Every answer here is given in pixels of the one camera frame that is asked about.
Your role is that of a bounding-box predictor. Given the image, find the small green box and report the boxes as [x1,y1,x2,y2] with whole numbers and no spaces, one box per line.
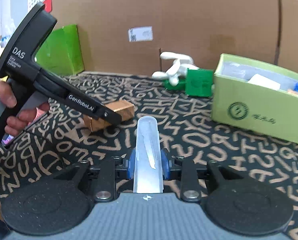
[185,68,214,98]

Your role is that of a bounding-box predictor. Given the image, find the person's left hand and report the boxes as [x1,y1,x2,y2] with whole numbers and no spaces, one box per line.
[0,79,49,141]

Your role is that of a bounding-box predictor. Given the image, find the tall dark green box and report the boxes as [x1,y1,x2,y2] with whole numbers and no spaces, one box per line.
[35,24,84,76]

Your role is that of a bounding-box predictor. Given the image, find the brown wooden block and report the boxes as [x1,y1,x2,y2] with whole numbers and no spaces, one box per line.
[83,100,135,132]

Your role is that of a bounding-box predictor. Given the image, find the white work gloves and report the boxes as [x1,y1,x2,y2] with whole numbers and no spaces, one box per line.
[152,51,199,87]

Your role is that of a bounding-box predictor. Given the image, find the light green open box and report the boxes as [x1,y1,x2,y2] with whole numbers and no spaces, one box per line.
[211,54,298,143]

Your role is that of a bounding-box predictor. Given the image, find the large cardboard backdrop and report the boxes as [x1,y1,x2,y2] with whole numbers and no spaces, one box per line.
[52,0,298,75]

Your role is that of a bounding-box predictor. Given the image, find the white shipping label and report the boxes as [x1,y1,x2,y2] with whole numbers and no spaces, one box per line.
[128,26,153,42]

